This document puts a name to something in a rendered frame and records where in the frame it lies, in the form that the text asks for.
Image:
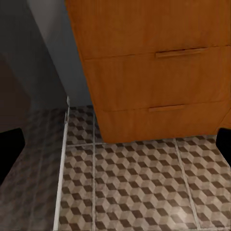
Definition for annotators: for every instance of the cabinet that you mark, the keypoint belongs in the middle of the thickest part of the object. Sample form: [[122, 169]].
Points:
[[155, 69]]

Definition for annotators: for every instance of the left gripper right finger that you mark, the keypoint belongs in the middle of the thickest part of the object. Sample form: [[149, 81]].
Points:
[[223, 142]]

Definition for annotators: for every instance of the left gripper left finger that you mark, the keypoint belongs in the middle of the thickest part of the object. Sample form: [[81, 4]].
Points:
[[12, 143]]

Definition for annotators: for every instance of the door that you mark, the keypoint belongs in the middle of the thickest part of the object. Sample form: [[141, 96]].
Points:
[[32, 98]]

